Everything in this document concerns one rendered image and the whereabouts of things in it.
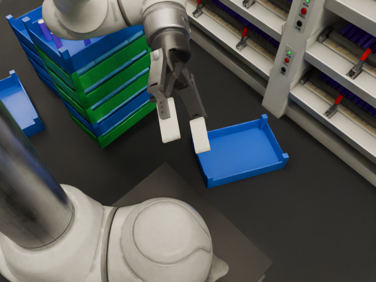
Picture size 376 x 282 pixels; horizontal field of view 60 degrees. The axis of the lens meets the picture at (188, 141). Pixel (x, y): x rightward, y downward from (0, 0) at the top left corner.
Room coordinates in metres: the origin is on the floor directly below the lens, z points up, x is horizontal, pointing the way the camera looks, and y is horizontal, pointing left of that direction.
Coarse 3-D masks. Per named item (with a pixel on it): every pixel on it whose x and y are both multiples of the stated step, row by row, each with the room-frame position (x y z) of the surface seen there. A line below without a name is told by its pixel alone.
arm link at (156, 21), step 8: (152, 8) 0.53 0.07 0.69; (160, 8) 0.53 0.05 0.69; (168, 8) 0.53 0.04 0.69; (176, 8) 0.54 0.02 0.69; (184, 8) 0.56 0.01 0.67; (144, 16) 0.53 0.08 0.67; (152, 16) 0.52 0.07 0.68; (160, 16) 0.52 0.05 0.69; (168, 16) 0.51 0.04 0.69; (176, 16) 0.52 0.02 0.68; (184, 16) 0.53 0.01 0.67; (144, 24) 0.53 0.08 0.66; (152, 24) 0.51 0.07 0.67; (160, 24) 0.50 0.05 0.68; (168, 24) 0.50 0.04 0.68; (176, 24) 0.50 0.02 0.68; (184, 24) 0.51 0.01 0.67; (144, 32) 0.52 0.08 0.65; (152, 32) 0.49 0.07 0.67; (160, 32) 0.50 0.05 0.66; (184, 32) 0.51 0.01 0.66; (152, 40) 0.50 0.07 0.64
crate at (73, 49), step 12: (24, 24) 0.78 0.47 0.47; (36, 24) 0.81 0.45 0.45; (36, 36) 0.74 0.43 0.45; (108, 36) 0.75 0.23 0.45; (120, 36) 0.78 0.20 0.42; (48, 48) 0.70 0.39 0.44; (60, 48) 0.66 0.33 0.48; (72, 48) 0.75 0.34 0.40; (84, 48) 0.69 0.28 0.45; (96, 48) 0.72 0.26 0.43; (108, 48) 0.74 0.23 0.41; (60, 60) 0.67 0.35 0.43; (72, 60) 0.66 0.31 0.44; (84, 60) 0.68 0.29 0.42; (72, 72) 0.65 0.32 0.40
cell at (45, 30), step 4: (40, 20) 0.79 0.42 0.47; (40, 24) 0.78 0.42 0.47; (44, 24) 0.79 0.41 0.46; (40, 28) 0.78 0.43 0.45; (44, 28) 0.78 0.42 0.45; (44, 32) 0.78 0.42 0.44; (48, 32) 0.79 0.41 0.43; (44, 36) 0.78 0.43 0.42; (48, 36) 0.78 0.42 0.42; (48, 40) 0.78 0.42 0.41
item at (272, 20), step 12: (228, 0) 1.06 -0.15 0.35; (240, 0) 1.04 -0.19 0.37; (252, 0) 1.02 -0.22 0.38; (264, 0) 1.02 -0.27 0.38; (276, 0) 0.98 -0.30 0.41; (288, 0) 0.98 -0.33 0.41; (240, 12) 1.02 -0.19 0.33; (252, 12) 0.98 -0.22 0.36; (264, 12) 0.97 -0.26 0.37; (276, 12) 0.95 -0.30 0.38; (288, 12) 0.94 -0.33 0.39; (264, 24) 0.93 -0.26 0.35; (276, 24) 0.91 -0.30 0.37; (276, 36) 0.89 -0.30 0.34
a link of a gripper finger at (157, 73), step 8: (160, 48) 0.43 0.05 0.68; (152, 56) 0.42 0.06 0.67; (160, 56) 0.42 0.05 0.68; (152, 64) 0.40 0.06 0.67; (160, 64) 0.40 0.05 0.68; (152, 72) 0.38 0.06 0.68; (160, 72) 0.38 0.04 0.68; (152, 80) 0.36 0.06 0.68; (160, 80) 0.36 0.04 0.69; (160, 88) 0.34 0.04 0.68
